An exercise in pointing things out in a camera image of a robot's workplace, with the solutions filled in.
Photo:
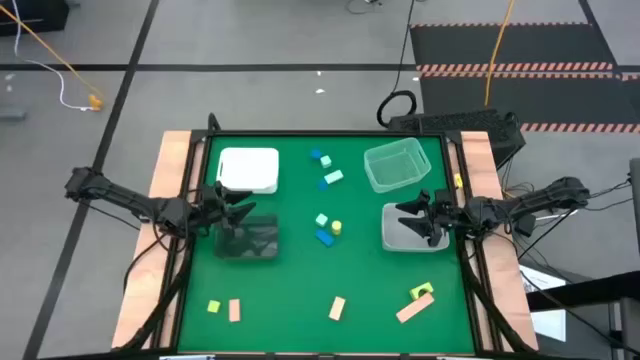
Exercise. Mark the long peach plank block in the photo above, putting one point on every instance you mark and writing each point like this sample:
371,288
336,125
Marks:
415,308

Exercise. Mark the yellow-green cube block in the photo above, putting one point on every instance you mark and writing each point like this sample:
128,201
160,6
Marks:
214,306

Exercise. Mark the black keyboard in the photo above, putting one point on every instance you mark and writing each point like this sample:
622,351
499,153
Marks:
465,122

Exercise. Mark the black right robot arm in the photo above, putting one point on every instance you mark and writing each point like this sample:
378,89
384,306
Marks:
525,202

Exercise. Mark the black mat with striped edge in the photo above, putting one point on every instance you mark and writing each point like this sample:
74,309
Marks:
450,45
560,100

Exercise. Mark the grey post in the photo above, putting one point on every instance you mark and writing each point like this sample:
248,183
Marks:
635,200

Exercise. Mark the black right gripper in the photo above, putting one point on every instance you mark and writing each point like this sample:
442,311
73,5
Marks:
447,217

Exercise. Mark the yellow-green arch block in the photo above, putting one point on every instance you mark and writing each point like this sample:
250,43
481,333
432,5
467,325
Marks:
415,293

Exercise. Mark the mint rectangular block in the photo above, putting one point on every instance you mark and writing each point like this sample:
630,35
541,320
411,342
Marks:
333,177

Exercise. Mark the yellow cylinder block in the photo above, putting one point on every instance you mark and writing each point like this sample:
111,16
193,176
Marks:
336,227

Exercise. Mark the white plastic bin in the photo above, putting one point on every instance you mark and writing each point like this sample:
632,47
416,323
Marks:
247,170

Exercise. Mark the dark smoky plastic bin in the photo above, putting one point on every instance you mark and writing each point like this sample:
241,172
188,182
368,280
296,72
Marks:
260,245

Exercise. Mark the small yellow tag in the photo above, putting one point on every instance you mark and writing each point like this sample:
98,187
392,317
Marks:
457,180

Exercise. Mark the peach rectangular block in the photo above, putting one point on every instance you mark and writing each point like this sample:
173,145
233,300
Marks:
234,310
337,308

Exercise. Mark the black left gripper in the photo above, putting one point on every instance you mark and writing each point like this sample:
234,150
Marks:
212,207

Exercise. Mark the small blue block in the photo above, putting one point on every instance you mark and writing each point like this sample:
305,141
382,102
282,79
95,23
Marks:
322,185

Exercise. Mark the white paper sheet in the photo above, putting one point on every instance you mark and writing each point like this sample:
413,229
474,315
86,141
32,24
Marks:
547,320

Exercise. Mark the blue rectangular block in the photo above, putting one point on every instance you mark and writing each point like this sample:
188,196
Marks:
325,238

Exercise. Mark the grey translucent plastic bin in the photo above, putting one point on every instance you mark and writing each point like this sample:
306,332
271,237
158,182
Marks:
400,242

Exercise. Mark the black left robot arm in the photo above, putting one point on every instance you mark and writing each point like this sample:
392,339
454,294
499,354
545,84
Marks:
125,197

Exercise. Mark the blue cube block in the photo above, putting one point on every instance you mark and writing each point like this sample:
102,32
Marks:
316,154

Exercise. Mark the black side table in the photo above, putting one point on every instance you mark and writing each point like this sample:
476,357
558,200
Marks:
590,290

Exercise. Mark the clear green-tinted plastic bin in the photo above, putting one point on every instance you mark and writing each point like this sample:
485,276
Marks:
395,167

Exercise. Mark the black box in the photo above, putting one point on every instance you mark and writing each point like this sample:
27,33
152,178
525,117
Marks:
30,20

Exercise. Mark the mint cube block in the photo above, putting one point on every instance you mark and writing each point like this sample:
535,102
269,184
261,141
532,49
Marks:
321,220
326,161

